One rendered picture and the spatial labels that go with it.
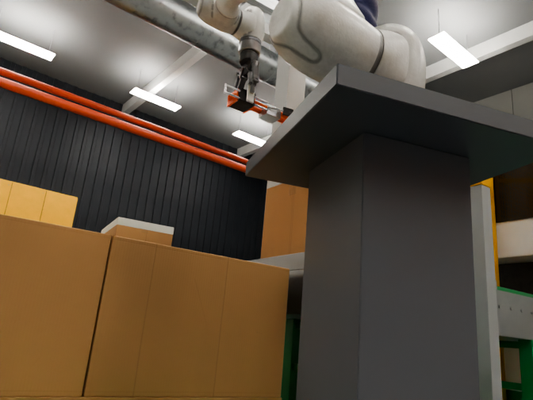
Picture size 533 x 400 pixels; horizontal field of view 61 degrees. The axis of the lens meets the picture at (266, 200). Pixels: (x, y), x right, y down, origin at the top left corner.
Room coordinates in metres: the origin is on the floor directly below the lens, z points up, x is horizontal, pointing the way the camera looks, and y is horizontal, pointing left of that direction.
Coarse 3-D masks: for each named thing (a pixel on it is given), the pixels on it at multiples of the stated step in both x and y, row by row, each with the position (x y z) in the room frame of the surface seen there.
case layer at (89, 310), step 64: (0, 256) 1.06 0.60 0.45; (64, 256) 1.14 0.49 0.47; (128, 256) 1.23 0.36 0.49; (192, 256) 1.33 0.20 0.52; (0, 320) 1.08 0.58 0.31; (64, 320) 1.15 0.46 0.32; (128, 320) 1.24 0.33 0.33; (192, 320) 1.34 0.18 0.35; (256, 320) 1.46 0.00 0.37; (0, 384) 1.10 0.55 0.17; (64, 384) 1.17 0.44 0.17; (128, 384) 1.26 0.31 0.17; (192, 384) 1.36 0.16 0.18; (256, 384) 1.47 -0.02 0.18
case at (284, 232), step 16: (272, 192) 1.89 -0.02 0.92; (288, 192) 1.79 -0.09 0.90; (304, 192) 1.71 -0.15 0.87; (272, 208) 1.88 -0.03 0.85; (288, 208) 1.79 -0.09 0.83; (304, 208) 1.70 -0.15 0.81; (272, 224) 1.87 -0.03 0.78; (288, 224) 1.78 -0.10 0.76; (304, 224) 1.70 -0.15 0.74; (272, 240) 1.87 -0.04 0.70; (288, 240) 1.77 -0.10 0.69; (304, 240) 1.69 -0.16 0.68; (272, 256) 1.86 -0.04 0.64
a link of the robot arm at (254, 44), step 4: (248, 36) 1.55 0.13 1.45; (240, 40) 1.57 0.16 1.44; (244, 40) 1.55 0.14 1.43; (248, 40) 1.55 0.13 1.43; (252, 40) 1.55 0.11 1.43; (256, 40) 1.55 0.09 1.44; (240, 44) 1.56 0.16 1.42; (244, 44) 1.55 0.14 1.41; (248, 44) 1.55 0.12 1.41; (252, 44) 1.55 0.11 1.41; (256, 44) 1.56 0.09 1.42; (260, 44) 1.58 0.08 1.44; (240, 48) 1.56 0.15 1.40; (244, 48) 1.56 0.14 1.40; (248, 48) 1.55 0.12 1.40; (252, 48) 1.55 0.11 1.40; (256, 48) 1.56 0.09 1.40; (260, 48) 1.58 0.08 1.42; (240, 52) 1.58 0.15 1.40; (256, 52) 1.58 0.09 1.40
